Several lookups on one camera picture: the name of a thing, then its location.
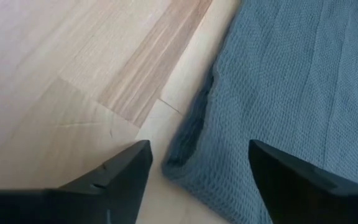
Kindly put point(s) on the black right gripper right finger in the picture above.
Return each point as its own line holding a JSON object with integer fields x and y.
{"x": 306, "y": 202}

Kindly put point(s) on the grey waffle towel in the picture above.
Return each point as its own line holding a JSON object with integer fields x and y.
{"x": 291, "y": 77}

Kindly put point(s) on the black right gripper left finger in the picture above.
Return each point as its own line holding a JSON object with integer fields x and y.
{"x": 73, "y": 208}

